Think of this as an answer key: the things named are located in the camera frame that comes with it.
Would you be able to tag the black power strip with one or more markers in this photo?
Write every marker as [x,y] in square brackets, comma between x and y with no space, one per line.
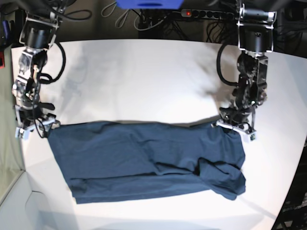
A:
[205,14]

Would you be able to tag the red box at table edge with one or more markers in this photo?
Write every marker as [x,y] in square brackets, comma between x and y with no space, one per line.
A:
[2,60]

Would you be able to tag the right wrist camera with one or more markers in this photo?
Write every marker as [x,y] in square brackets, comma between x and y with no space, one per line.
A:
[22,133]

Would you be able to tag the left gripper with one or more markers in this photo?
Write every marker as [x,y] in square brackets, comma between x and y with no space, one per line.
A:
[238,119]

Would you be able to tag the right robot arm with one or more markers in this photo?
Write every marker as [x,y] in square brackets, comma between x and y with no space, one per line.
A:
[43,18]

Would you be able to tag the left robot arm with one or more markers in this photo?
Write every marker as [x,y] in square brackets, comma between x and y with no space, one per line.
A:
[255,39]

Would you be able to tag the dark blue t-shirt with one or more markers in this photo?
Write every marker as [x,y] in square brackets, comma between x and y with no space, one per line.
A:
[112,162]

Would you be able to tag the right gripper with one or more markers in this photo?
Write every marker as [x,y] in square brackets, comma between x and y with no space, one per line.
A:
[35,120]

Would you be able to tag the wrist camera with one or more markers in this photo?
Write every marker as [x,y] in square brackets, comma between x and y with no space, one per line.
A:
[249,137]
[22,133]

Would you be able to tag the blue plastic bin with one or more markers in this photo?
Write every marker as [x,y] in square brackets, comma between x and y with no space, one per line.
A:
[149,4]

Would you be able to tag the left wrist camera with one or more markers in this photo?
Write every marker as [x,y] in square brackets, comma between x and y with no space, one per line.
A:
[249,137]

